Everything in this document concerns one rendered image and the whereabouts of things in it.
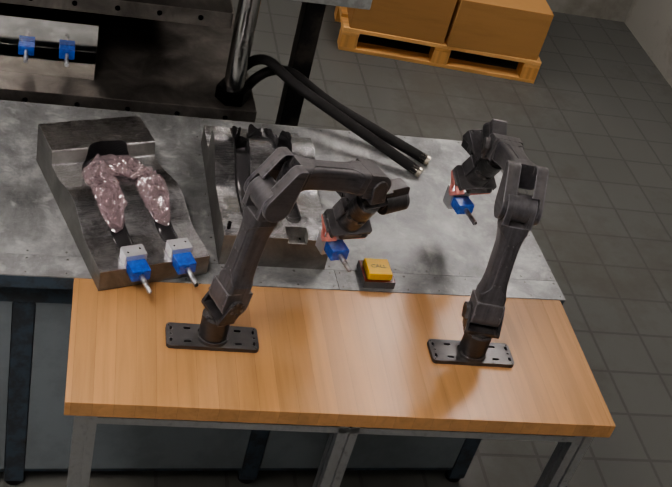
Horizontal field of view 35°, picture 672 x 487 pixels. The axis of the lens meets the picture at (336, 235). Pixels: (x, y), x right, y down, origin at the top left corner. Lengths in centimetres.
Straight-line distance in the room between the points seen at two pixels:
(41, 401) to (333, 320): 80
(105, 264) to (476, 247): 99
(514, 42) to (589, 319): 180
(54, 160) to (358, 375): 90
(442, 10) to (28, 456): 315
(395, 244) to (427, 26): 268
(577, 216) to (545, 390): 221
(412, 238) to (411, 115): 219
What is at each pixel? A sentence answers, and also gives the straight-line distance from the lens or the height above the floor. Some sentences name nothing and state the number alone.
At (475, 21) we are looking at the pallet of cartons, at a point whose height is 28.
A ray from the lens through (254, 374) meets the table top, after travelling 228.
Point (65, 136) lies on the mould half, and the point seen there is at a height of 91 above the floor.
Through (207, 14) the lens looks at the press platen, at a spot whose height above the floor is 103.
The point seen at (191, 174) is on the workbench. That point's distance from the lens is 279.
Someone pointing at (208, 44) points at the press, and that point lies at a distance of 342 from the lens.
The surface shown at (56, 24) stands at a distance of 306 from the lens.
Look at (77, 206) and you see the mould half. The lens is 248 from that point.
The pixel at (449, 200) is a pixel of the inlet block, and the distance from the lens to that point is 272.
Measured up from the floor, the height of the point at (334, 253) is 94.
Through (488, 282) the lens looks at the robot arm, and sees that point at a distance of 236.
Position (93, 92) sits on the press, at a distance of 309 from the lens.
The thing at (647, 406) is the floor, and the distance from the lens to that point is 386.
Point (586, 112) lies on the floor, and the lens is 545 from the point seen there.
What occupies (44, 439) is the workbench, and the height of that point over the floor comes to 19.
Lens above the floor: 241
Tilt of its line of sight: 37 degrees down
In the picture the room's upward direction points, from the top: 16 degrees clockwise
